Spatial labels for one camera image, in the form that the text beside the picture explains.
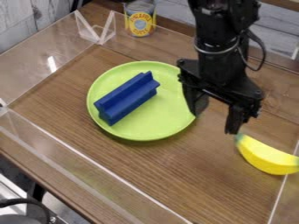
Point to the clear acrylic corner bracket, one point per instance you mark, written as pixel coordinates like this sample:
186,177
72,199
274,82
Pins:
95,33

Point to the black metal table bracket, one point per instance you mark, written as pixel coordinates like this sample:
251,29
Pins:
35,211

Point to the yellow toy banana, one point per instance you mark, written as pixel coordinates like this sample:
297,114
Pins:
265,157

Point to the blue plastic block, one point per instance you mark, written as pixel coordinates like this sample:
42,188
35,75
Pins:
126,98

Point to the yellow labelled tin can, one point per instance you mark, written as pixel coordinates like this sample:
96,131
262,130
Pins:
140,17

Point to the green round plate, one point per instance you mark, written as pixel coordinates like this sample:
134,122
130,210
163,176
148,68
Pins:
163,116

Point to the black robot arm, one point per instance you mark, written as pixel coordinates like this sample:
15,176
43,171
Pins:
223,22

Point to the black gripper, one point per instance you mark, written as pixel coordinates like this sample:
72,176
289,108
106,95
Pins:
218,75

